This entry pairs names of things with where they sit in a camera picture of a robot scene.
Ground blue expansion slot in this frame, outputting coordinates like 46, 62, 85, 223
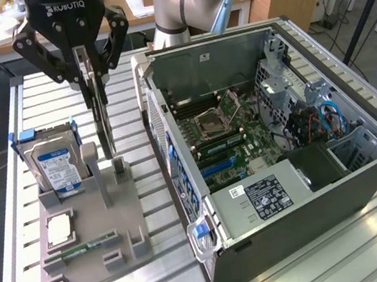
198, 156, 240, 180

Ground white box with round hole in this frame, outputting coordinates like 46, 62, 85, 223
0, 15, 24, 46

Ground black graphics card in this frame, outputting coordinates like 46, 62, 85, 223
71, 42, 121, 163

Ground stack of papers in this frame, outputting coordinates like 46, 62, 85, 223
124, 0, 156, 21

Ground hard disk in blue carrier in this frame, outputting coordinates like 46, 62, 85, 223
7, 114, 93, 206

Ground open dark PC case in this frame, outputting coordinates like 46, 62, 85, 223
126, 0, 377, 282

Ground grey power supply unit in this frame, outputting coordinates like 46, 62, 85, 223
206, 155, 320, 245

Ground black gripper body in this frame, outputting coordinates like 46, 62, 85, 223
22, 0, 114, 66

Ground black air shroud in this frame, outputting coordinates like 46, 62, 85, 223
283, 138, 356, 198

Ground green motherboard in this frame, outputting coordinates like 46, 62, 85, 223
170, 80, 290, 198

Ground metal socket cover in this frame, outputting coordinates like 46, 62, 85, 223
214, 87, 243, 118

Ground grey parts rack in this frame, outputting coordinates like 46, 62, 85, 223
16, 134, 159, 282

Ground green RAM stick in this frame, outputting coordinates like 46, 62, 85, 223
194, 136, 241, 161
42, 232, 118, 263

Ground silver CPU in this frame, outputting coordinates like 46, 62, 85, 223
44, 214, 76, 246

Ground blue wire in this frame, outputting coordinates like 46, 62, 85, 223
316, 98, 351, 138

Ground CPU socket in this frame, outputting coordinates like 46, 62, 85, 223
194, 105, 234, 141

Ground blue case latch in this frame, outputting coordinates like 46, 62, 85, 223
191, 221, 213, 246

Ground small metal disk bay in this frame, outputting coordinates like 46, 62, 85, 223
324, 123, 377, 176

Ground large metal disk bay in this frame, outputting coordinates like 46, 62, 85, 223
246, 30, 316, 129

